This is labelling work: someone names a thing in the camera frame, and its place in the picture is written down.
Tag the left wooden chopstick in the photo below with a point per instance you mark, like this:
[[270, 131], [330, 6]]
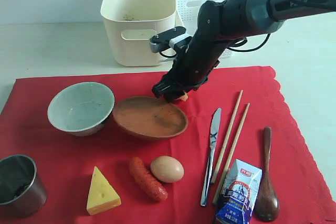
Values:
[[226, 138]]

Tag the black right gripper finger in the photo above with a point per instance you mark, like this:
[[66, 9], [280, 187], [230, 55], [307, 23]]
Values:
[[171, 94], [163, 88]]

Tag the brown egg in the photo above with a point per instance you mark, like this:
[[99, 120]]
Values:
[[167, 169]]

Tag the yellow cheese wedge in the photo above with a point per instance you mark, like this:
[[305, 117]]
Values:
[[102, 196]]

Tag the red sausage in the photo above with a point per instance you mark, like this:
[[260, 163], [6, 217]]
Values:
[[146, 181]]

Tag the cream plastic bin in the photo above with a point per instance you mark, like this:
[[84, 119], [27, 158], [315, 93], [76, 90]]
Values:
[[131, 23]]

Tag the stainless steel cup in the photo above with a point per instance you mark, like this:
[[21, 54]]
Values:
[[22, 191]]

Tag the blue white milk carton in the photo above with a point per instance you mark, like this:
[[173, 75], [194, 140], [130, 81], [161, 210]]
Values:
[[238, 194]]

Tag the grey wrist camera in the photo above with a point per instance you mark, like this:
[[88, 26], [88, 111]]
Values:
[[168, 39]]

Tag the wooden chopstick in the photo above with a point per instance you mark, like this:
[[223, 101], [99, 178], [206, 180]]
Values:
[[226, 138], [230, 155]]

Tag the orange fried nugget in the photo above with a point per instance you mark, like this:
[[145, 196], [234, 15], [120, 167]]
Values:
[[184, 97]]

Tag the white perforated plastic basket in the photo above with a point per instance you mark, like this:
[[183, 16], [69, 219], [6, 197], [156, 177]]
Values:
[[187, 13]]

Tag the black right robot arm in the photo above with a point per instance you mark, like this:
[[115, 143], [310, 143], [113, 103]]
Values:
[[221, 26]]

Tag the red table cloth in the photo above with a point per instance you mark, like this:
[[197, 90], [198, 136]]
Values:
[[65, 163]]

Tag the right wooden chopstick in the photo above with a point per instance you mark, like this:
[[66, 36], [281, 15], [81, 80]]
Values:
[[230, 155]]

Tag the pale green ceramic bowl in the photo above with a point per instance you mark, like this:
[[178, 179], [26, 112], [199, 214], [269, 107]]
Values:
[[81, 109]]

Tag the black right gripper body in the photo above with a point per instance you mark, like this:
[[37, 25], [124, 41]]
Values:
[[192, 69]]

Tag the dark wooden spoon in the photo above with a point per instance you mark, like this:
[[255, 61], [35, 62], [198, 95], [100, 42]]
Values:
[[267, 206]]

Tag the silver table knife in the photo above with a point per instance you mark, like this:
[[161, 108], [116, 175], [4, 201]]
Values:
[[214, 130]]

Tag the brown wooden plate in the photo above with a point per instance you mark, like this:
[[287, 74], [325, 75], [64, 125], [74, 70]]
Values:
[[149, 118]]

